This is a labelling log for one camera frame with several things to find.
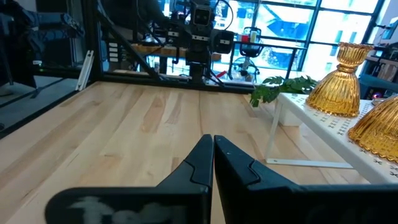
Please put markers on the amber ribbed glass candle holder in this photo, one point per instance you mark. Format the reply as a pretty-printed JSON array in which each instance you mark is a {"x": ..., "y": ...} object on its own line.
[
  {"x": 339, "y": 90},
  {"x": 379, "y": 130}
]

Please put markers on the silver aluminium post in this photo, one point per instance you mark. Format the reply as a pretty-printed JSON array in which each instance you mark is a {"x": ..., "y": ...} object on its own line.
[{"x": 85, "y": 70}]

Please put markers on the black office chair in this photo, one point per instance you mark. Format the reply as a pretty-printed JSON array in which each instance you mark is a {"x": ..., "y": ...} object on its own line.
[{"x": 248, "y": 49}]

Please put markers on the green artificial plant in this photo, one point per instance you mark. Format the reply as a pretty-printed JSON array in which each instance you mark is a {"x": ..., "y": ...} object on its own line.
[{"x": 280, "y": 87}]

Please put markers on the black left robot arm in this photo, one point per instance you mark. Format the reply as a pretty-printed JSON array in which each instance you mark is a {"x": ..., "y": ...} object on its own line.
[{"x": 222, "y": 42}]

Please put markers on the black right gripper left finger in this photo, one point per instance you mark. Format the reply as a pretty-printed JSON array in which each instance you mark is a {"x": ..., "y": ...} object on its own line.
[{"x": 186, "y": 202}]

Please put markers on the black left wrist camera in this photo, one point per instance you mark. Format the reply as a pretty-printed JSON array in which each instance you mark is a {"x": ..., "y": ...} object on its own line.
[{"x": 202, "y": 17}]

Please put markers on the white perforated metal shelf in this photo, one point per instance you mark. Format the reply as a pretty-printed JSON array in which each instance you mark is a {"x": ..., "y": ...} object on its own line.
[{"x": 329, "y": 124}]

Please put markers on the wooden workbench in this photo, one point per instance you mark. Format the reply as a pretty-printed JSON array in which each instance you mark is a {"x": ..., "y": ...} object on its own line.
[{"x": 155, "y": 50}]

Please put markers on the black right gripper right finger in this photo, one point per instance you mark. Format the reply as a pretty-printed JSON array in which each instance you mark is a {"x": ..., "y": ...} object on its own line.
[{"x": 248, "y": 193}]

